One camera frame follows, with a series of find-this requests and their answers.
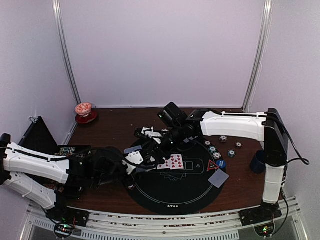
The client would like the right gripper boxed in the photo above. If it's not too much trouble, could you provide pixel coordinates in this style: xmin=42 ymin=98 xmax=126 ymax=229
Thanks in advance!
xmin=146 ymin=124 xmax=185 ymax=166

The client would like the face up diamonds card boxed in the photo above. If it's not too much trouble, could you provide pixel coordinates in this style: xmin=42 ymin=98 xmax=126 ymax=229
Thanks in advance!
xmin=157 ymin=160 xmax=171 ymax=170

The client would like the playing card seat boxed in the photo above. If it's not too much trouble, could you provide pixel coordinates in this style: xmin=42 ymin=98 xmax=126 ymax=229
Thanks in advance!
xmin=124 ymin=145 xmax=142 ymax=154

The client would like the blue playing card deck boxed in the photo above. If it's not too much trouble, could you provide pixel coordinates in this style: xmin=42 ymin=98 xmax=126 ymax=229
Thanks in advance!
xmin=136 ymin=162 xmax=157 ymax=172

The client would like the green chip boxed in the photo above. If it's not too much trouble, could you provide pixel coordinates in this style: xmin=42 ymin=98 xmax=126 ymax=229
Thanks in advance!
xmin=208 ymin=145 xmax=217 ymax=154

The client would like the red triangle marker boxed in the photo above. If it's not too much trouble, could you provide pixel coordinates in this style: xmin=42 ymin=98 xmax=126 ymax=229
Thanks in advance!
xmin=207 ymin=160 xmax=219 ymax=172

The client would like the blue round blind button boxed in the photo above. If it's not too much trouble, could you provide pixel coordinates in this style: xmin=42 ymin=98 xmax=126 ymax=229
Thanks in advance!
xmin=216 ymin=159 xmax=227 ymax=169

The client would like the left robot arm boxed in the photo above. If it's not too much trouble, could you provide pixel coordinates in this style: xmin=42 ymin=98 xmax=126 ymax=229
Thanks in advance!
xmin=0 ymin=133 xmax=127 ymax=222

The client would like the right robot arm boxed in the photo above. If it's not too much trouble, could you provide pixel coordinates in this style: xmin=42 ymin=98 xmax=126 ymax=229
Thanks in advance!
xmin=140 ymin=102 xmax=294 ymax=225

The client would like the round black poker mat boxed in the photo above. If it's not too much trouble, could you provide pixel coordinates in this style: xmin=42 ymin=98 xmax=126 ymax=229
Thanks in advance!
xmin=127 ymin=137 xmax=224 ymax=216

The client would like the red patterned bowl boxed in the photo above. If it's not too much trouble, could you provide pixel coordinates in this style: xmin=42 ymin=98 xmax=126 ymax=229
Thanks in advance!
xmin=75 ymin=102 xmax=92 ymax=117

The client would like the black white chip stack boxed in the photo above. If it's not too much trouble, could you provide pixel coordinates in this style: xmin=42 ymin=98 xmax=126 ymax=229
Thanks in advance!
xmin=219 ymin=135 xmax=228 ymax=143

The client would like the black poker chip case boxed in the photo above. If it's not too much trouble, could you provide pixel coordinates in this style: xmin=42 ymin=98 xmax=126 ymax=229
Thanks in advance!
xmin=18 ymin=116 xmax=91 ymax=200

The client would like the red white chip stack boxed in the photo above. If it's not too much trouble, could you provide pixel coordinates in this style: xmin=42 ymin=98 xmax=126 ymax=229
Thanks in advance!
xmin=235 ymin=142 xmax=243 ymax=149

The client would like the dark blue mug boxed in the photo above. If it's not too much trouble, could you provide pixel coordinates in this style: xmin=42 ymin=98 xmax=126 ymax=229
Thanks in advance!
xmin=249 ymin=150 xmax=266 ymax=174

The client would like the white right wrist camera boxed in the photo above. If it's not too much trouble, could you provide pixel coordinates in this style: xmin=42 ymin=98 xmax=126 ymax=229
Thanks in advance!
xmin=134 ymin=127 xmax=163 ymax=144

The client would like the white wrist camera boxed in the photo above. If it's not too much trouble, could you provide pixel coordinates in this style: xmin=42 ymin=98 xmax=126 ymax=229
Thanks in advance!
xmin=134 ymin=127 xmax=163 ymax=144
xmin=122 ymin=151 xmax=144 ymax=175

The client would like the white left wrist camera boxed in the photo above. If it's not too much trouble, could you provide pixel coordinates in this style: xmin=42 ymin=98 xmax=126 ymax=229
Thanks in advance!
xmin=122 ymin=151 xmax=144 ymax=175

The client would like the front aluminium rail base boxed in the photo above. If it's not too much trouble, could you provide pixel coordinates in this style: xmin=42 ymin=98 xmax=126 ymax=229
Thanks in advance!
xmin=18 ymin=197 xmax=310 ymax=240

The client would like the left aluminium frame post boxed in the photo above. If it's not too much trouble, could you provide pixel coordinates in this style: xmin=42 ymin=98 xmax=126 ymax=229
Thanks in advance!
xmin=52 ymin=0 xmax=81 ymax=104

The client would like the aluminium frame post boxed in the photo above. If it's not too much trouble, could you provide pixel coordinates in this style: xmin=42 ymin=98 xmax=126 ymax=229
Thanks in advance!
xmin=52 ymin=0 xmax=81 ymax=104
xmin=241 ymin=0 xmax=274 ymax=113

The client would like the right aluminium frame post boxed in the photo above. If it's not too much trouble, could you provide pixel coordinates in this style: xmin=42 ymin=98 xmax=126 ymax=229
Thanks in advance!
xmin=241 ymin=0 xmax=274 ymax=113

